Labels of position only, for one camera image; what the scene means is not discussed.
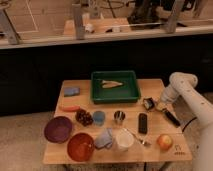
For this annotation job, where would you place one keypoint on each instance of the dark grape bunch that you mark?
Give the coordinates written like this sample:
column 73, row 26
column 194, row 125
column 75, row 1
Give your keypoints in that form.
column 84, row 117

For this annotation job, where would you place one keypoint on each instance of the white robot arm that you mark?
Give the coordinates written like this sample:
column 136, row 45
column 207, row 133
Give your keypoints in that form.
column 183, row 84

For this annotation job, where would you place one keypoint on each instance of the yellow red apple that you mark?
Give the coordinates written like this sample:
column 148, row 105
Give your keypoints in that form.
column 164, row 141

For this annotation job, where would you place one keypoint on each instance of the wooden table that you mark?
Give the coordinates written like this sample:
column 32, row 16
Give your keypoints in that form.
column 157, row 125

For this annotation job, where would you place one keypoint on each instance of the red bowl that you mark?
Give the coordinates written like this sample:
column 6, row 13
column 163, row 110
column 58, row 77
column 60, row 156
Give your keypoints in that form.
column 80, row 147

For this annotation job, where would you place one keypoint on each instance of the orange carrot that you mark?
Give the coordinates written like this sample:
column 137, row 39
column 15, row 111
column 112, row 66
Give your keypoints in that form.
column 69, row 109

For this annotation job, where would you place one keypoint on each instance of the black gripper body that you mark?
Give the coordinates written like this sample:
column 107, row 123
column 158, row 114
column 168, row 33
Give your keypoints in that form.
column 148, row 103

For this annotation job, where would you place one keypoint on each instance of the metal spoon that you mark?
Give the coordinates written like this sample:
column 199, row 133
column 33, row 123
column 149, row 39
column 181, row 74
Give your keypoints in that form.
column 143, row 142

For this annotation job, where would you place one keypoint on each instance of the metal cup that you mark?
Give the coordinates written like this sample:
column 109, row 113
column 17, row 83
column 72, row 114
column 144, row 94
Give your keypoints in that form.
column 119, row 117

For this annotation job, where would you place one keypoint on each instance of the white plastic cup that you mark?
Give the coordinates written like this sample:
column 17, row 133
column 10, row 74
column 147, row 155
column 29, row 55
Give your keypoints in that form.
column 124, row 140

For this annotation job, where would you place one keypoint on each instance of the blue sponge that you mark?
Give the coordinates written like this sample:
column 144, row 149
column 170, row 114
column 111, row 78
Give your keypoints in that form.
column 71, row 91

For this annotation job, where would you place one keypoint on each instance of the black remote control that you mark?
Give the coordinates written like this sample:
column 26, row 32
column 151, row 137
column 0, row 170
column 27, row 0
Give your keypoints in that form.
column 142, row 123

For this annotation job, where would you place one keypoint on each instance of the black handled brush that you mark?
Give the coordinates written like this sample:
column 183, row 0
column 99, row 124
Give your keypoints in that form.
column 170, row 116

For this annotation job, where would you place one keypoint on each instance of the blue crumpled cloth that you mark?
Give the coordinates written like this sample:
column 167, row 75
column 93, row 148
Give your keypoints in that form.
column 104, row 140

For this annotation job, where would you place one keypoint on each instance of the blue small cup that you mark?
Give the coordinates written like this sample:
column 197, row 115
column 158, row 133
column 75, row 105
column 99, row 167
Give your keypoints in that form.
column 98, row 117

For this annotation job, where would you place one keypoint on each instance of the green plastic tray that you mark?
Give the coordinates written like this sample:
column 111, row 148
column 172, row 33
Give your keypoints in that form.
column 129, row 92

